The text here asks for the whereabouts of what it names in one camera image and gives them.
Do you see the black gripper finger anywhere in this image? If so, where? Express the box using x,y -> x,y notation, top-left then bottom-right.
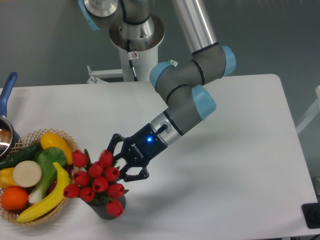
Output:
117,163 -> 150,183
107,133 -> 125,157

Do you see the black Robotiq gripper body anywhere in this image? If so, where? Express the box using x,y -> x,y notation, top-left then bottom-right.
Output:
120,123 -> 168,169

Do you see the red tulip bouquet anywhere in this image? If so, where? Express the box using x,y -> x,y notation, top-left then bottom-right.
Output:
63,150 -> 128,204

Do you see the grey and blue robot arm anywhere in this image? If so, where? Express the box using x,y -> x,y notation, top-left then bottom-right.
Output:
78,0 -> 236,182

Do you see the dark grey ribbed vase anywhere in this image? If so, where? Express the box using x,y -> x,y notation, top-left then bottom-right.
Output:
87,195 -> 126,220

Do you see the dark red fruit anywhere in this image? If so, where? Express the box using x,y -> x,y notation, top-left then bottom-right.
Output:
47,165 -> 74,194

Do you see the green bok choy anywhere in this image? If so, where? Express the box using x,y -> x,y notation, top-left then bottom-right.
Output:
28,147 -> 66,205

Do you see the woven wicker basket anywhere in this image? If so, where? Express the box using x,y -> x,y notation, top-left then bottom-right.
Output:
0,128 -> 78,226

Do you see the green cucumber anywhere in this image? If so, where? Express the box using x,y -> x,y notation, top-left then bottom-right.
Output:
0,142 -> 42,170

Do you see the yellow banana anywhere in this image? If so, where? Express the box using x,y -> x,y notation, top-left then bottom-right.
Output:
16,162 -> 70,223

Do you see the round beige bun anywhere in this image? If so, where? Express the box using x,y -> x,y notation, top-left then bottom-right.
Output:
12,160 -> 42,188

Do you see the yellow bell pepper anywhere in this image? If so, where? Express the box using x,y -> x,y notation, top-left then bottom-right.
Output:
0,167 -> 18,189

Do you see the orange fruit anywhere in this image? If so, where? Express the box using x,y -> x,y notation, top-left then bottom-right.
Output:
0,186 -> 29,211

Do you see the black device at edge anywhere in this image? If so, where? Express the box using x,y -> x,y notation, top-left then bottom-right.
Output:
301,202 -> 320,229

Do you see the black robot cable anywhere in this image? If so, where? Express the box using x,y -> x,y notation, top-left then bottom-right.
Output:
126,39 -> 139,82

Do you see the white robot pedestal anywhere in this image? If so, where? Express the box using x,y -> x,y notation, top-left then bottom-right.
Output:
86,13 -> 179,85

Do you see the blue handled saucepan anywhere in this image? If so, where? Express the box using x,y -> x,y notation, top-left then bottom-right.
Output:
0,72 -> 20,161

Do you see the white frame at right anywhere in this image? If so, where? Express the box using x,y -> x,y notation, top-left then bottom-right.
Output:
295,85 -> 320,135

